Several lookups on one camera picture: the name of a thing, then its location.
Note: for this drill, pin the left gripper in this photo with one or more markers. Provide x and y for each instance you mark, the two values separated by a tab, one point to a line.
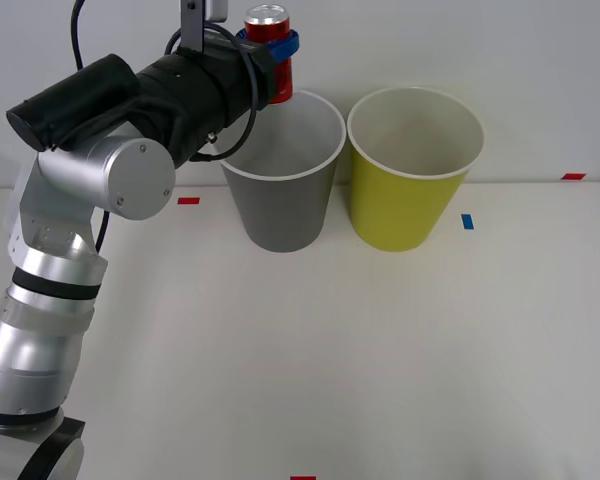
240	80

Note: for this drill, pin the red drink can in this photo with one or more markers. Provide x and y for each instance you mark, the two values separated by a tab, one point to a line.
266	29

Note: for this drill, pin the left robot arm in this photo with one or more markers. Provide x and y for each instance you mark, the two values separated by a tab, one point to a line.
120	175

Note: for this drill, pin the grey plastic waste bin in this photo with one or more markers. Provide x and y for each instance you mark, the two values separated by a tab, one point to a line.
280	210

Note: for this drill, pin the yellow-green plastic waste bin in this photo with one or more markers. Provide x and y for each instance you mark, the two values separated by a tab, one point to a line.
400	210

